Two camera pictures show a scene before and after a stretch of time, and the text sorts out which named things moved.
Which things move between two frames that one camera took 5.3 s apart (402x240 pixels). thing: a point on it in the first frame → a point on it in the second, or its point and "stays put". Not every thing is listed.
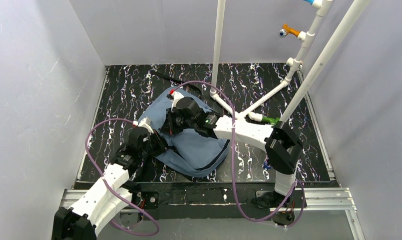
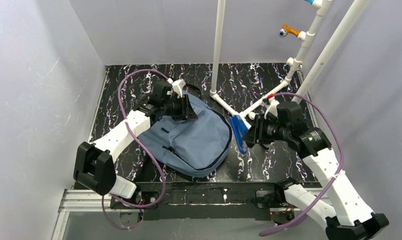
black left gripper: x=160 y=145 → x=184 y=108
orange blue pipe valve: x=286 y=30 stays put
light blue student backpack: x=188 y=153 stays put
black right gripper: x=169 y=122 → x=258 y=130
